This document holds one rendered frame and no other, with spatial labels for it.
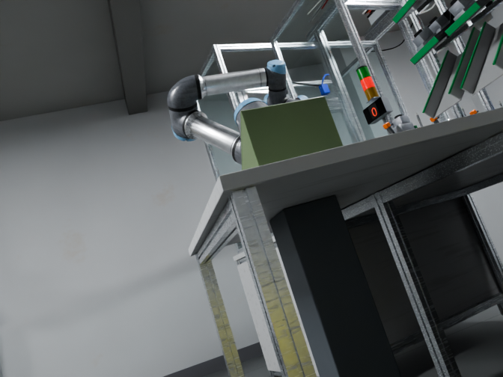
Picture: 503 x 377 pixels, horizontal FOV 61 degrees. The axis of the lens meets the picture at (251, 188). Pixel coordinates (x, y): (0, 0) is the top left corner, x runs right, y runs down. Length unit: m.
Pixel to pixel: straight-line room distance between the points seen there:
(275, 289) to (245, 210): 0.14
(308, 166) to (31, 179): 4.07
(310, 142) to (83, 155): 3.65
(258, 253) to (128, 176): 3.85
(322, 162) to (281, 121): 0.44
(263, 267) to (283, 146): 0.52
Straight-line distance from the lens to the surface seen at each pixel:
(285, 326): 0.75
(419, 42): 1.56
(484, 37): 1.57
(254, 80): 1.73
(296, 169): 0.78
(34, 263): 4.50
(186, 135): 1.73
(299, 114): 1.24
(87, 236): 4.44
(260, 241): 0.75
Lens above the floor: 0.67
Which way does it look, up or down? 12 degrees up
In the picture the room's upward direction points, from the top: 18 degrees counter-clockwise
